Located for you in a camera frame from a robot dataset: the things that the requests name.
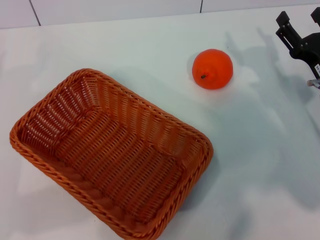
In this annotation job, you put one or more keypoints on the orange tangerine fruit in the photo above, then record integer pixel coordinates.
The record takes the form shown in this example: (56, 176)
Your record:
(215, 67)

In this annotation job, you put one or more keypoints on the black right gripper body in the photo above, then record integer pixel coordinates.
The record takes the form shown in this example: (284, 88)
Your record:
(311, 50)

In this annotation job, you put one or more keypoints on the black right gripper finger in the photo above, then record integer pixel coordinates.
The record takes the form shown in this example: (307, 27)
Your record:
(317, 16)
(287, 30)

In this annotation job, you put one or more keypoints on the orange woven plastic basket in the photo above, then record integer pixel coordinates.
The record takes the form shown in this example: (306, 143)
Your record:
(120, 160)

